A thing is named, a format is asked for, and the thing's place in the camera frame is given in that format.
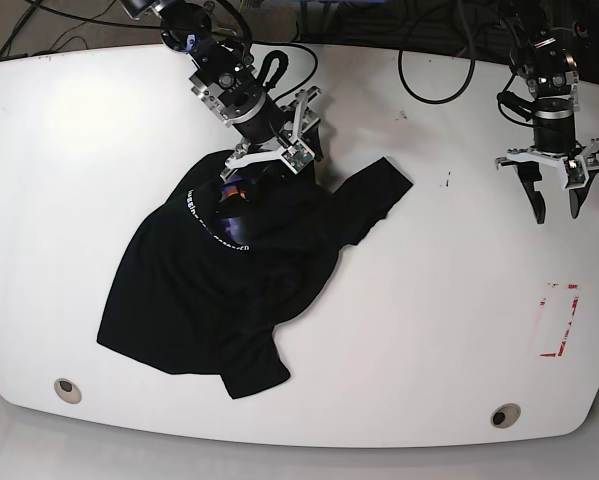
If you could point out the right table grommet hole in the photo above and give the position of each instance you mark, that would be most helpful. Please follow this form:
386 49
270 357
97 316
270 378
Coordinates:
505 416

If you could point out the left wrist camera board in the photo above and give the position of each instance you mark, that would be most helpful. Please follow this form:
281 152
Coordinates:
576 174

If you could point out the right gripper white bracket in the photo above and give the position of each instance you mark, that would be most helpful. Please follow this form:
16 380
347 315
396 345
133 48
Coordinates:
253 160

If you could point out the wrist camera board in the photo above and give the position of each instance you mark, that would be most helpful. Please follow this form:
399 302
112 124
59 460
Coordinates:
576 174
298 156

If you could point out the left table grommet hole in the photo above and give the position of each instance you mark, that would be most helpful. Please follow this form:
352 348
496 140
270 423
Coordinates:
67 391

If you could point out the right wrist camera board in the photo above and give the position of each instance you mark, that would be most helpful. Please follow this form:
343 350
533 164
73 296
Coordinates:
298 156

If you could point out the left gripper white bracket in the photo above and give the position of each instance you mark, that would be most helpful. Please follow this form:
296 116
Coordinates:
554 143

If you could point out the black t-shirt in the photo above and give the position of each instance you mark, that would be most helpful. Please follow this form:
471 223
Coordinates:
209 274

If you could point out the table grommet hole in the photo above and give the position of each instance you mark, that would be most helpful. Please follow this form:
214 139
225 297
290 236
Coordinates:
67 391
505 416

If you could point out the red tape rectangle marking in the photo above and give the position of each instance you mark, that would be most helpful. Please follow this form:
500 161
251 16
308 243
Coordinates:
556 315

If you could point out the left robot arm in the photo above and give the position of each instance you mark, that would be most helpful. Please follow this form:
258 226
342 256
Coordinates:
551 76

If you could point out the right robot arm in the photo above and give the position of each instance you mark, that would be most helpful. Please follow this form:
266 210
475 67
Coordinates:
237 92

